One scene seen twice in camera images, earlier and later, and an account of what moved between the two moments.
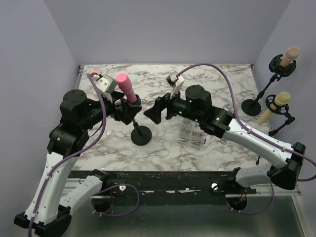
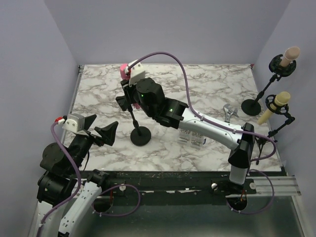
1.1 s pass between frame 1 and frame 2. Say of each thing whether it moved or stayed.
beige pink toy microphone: stayed
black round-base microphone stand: stayed
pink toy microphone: moved
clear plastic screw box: stayed
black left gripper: moved
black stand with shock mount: stayed
